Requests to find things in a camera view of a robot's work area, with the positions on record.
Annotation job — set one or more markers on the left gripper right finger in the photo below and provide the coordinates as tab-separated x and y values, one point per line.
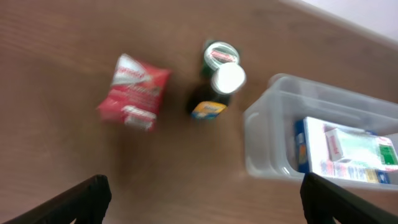
325	202

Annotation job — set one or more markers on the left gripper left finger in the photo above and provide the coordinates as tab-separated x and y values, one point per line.
86	202

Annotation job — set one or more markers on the white green medicine box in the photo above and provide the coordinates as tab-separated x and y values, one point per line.
361	149

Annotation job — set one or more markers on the blue white medicine box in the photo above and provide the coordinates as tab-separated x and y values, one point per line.
312	154

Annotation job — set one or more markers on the red medicine packet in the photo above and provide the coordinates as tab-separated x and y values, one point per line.
135	94

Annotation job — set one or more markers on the clear plastic container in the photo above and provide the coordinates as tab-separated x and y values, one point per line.
269	135

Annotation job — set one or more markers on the dark bottle white cap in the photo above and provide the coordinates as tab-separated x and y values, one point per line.
211	98

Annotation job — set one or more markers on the dark green square box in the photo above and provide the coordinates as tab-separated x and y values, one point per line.
215	54

